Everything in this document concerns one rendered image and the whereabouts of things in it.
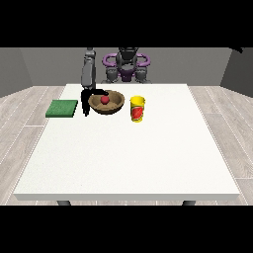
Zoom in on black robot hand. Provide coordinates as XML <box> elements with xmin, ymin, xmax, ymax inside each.
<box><xmin>80</xmin><ymin>87</ymin><xmax>110</xmax><ymax>118</ymax></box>

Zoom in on brown wooden bowl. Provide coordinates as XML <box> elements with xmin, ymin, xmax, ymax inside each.
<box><xmin>87</xmin><ymin>89</ymin><xmax>127</xmax><ymax>116</ymax></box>

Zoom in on green square pad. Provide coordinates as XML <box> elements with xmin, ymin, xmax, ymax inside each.
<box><xmin>44</xmin><ymin>99</ymin><xmax>79</xmax><ymax>119</ymax></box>

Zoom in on yellow cup with melon print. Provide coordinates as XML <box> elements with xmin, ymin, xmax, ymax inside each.
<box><xmin>129</xmin><ymin>95</ymin><xmax>146</xmax><ymax>124</ymax></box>

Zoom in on grey robot trunk purple rings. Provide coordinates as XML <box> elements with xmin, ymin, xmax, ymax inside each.
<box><xmin>101</xmin><ymin>47</ymin><xmax>152</xmax><ymax>84</ymax></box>

